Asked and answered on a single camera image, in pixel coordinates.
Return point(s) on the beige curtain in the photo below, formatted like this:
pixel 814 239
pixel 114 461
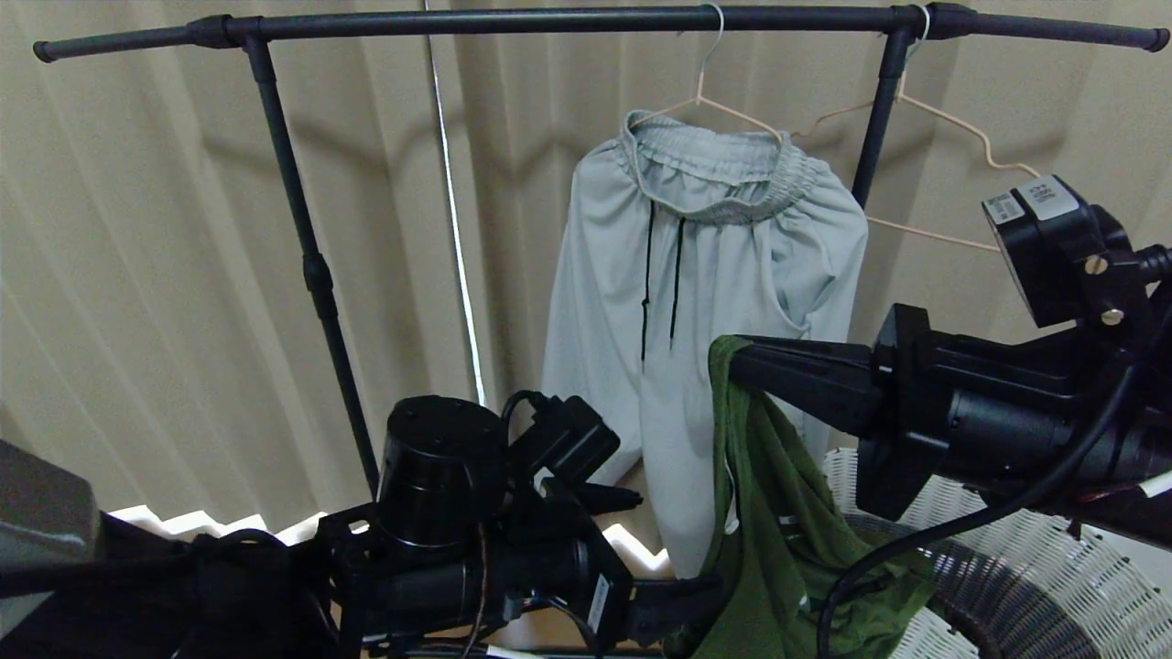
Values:
pixel 137 275

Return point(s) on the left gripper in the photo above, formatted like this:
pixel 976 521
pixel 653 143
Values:
pixel 549 586

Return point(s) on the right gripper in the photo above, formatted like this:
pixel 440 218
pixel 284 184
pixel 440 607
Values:
pixel 1007 421

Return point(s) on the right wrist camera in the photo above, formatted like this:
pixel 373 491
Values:
pixel 1053 247

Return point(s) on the pink clothes hanger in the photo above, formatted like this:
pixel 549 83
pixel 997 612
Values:
pixel 732 112
pixel 925 232

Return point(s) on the white laundry basket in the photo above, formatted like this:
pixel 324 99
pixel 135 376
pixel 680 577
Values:
pixel 1053 567

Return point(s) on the pale grey shorts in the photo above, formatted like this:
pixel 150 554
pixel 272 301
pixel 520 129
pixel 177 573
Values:
pixel 732 275

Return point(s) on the green garment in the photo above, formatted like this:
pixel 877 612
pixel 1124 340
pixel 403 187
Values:
pixel 778 567

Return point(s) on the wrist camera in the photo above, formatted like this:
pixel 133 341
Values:
pixel 1053 247
pixel 572 439

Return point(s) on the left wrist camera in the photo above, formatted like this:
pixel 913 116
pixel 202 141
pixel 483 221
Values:
pixel 572 439

